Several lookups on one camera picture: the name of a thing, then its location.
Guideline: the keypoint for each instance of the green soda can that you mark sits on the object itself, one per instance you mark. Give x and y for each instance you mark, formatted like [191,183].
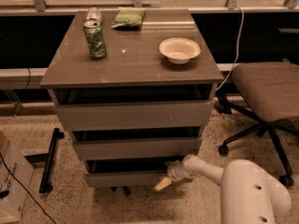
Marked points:
[94,35]

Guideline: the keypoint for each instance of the white paper bowl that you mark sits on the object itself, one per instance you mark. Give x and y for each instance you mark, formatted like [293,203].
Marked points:
[179,50]

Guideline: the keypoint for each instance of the blue tape cross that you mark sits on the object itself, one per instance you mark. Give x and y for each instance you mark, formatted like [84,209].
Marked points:
[125,190]

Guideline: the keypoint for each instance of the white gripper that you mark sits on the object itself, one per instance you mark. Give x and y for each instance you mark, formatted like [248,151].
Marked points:
[172,171]

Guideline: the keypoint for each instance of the grey drawer cabinet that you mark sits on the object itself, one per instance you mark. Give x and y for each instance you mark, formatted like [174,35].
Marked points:
[133,71]

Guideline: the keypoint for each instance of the grey middle drawer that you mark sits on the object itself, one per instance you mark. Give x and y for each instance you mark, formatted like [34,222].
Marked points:
[137,148]

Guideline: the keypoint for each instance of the green snack bag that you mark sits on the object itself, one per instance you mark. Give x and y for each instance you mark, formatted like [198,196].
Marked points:
[128,18]

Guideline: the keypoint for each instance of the grey office chair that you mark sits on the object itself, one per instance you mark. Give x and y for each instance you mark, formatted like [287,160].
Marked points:
[270,89]

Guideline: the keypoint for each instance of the grey drawer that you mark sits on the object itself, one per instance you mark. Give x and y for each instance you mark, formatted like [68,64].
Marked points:
[137,148]
[126,172]
[133,115]

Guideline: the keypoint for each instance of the grey top drawer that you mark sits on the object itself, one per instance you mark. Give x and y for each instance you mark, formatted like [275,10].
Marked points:
[133,115]

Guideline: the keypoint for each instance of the grey bottom drawer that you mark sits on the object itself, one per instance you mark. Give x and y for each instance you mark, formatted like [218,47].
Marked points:
[126,172]

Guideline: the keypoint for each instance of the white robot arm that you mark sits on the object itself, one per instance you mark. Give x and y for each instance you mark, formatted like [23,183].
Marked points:
[249,195]

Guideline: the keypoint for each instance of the black metal bar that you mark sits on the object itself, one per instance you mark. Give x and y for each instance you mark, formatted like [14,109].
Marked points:
[45,185]

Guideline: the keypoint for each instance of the white cardboard box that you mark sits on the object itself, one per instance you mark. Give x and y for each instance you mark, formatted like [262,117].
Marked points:
[15,172]

